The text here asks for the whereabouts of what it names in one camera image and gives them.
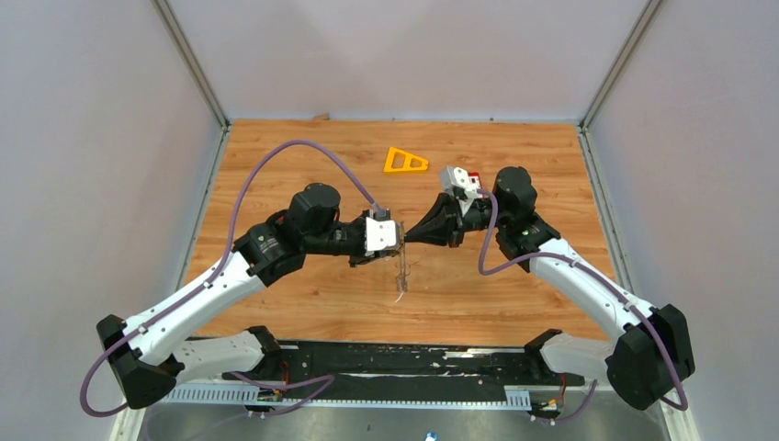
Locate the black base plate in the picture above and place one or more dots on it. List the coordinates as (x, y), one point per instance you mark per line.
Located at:
(385, 373)

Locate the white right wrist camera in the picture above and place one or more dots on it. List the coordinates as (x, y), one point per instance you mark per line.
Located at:
(455, 182)

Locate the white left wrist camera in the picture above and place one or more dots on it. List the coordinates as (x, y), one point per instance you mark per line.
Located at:
(382, 236)

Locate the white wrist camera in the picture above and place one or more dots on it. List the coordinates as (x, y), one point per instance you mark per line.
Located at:
(382, 236)
(455, 182)

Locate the yellow triangular toy frame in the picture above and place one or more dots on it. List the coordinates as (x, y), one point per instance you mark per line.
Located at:
(398, 161)

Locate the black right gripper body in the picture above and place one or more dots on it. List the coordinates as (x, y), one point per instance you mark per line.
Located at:
(479, 217)

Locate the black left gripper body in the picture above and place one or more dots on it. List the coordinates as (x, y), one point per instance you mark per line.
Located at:
(342, 240)

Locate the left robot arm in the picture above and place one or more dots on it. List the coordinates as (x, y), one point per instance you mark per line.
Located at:
(152, 352)

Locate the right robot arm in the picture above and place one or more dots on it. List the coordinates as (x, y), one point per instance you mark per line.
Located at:
(647, 353)

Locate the red toy window block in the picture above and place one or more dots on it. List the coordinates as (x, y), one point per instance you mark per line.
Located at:
(475, 178)

